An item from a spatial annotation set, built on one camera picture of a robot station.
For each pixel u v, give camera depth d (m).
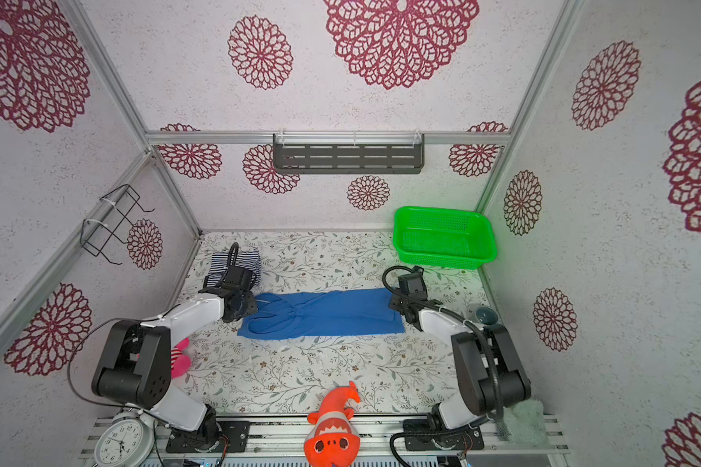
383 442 0.79
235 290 0.74
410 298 0.73
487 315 0.90
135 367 0.45
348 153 0.92
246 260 1.06
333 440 0.66
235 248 0.82
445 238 1.21
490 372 0.41
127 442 0.70
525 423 0.75
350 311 0.93
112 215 0.78
